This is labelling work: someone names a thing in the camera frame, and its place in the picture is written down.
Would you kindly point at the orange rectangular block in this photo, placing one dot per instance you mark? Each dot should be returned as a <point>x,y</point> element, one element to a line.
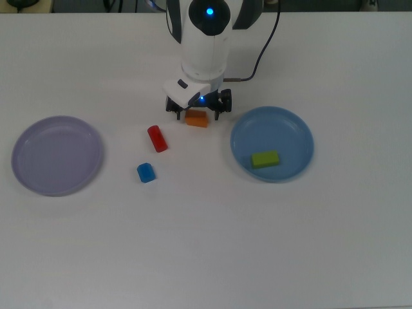
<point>196,119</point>

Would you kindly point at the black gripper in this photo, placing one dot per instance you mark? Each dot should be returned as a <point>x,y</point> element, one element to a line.
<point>207,100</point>

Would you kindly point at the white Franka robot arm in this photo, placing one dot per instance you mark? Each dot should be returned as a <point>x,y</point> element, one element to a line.
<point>206,48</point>

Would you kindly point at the dark rounded background object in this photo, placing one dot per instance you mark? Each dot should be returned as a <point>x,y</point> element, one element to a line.
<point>22,3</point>

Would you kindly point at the blue plate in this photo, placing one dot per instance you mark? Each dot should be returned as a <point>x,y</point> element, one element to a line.
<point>273,132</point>

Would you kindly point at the red cylinder block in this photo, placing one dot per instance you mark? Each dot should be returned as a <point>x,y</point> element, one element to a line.
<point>157,138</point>

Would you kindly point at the purple plate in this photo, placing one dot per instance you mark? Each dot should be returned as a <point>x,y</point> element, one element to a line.
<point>56,157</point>

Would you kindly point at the green rectangular block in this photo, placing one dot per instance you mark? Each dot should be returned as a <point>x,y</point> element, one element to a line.
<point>265,159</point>

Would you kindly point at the small blue block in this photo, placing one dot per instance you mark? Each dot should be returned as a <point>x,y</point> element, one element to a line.
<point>145,173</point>

